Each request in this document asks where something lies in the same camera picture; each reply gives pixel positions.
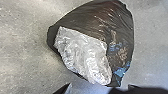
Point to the clear plastic bag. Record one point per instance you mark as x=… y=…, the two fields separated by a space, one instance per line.
x=106 y=30

